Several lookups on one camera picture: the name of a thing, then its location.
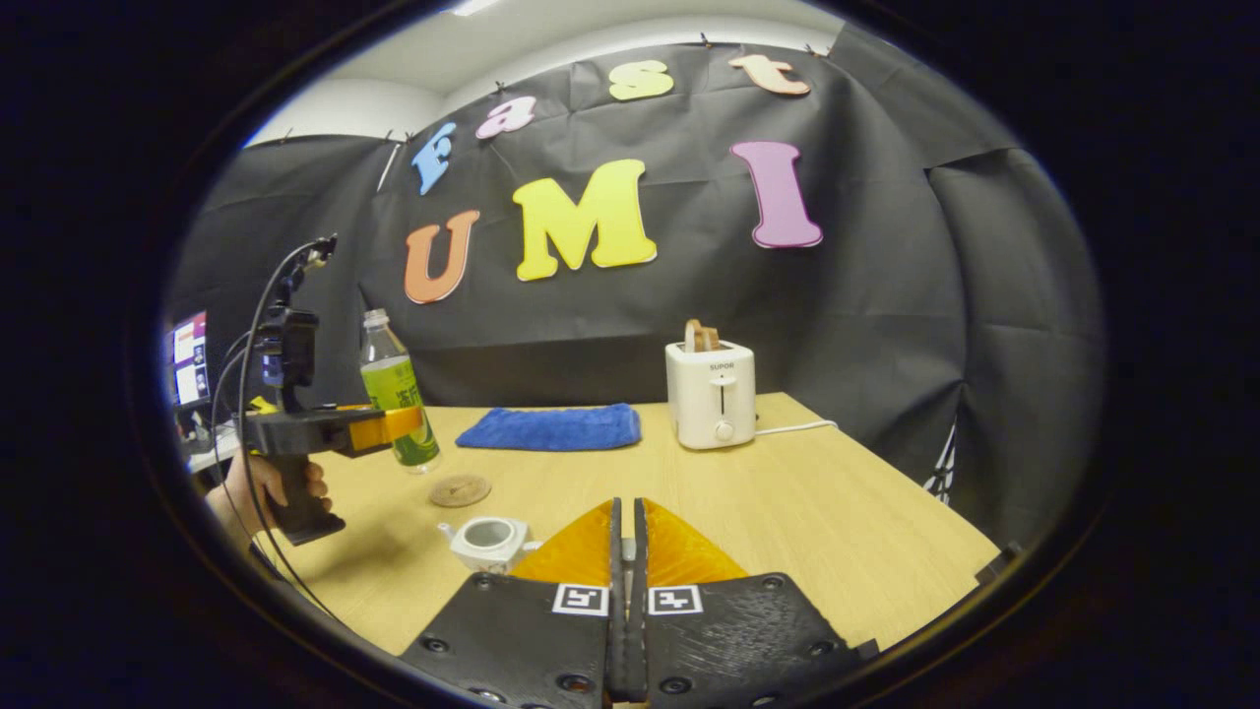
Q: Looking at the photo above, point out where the blue towel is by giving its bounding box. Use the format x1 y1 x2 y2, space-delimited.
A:
455 403 643 452

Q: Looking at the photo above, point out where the white ceramic teacup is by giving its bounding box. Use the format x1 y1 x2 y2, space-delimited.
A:
438 516 543 575

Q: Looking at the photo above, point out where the round brown coaster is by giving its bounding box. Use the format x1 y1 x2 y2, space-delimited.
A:
428 475 492 508

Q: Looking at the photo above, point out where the white side desk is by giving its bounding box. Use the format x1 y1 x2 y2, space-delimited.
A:
182 419 247 474

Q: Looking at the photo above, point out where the computer monitor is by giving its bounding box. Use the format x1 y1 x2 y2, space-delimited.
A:
167 311 211 407

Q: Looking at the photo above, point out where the white toaster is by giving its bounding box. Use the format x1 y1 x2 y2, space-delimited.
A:
664 339 757 451

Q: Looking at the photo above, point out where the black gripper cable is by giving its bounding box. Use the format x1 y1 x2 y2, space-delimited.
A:
210 236 341 621

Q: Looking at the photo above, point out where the black backdrop cloth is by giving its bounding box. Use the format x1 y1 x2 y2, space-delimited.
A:
167 25 1108 552

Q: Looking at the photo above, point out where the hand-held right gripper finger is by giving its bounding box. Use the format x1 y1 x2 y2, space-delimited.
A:
399 497 631 709
630 497 880 709

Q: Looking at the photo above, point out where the green label water bottle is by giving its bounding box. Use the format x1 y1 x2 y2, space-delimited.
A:
359 308 442 476

